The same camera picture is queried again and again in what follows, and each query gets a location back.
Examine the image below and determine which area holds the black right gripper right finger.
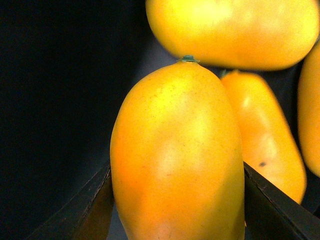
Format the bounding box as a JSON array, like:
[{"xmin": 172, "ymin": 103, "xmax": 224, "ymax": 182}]
[{"xmin": 244, "ymin": 163, "xmax": 320, "ymax": 240}]

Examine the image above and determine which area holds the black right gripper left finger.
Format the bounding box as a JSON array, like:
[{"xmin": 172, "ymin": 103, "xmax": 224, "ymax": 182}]
[{"xmin": 26, "ymin": 162, "xmax": 114, "ymax": 240}]

